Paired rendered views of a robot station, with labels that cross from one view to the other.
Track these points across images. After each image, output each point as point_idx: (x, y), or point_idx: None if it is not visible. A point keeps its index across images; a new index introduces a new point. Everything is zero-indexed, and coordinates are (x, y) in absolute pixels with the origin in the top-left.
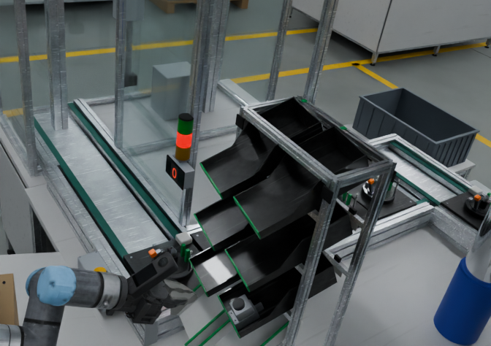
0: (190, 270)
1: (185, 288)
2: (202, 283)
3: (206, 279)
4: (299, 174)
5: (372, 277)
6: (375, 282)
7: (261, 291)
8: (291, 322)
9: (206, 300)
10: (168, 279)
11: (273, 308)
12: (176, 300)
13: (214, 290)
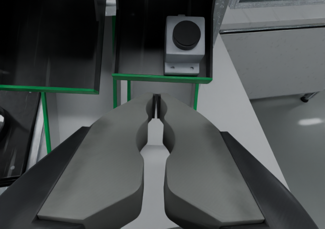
0: (1, 110)
1: (139, 111)
2: (67, 87)
3: (58, 78)
4: None
5: None
6: None
7: (149, 10)
8: (219, 6)
9: (69, 109)
10: (51, 172)
11: (192, 9)
12: (259, 190)
13: (97, 75)
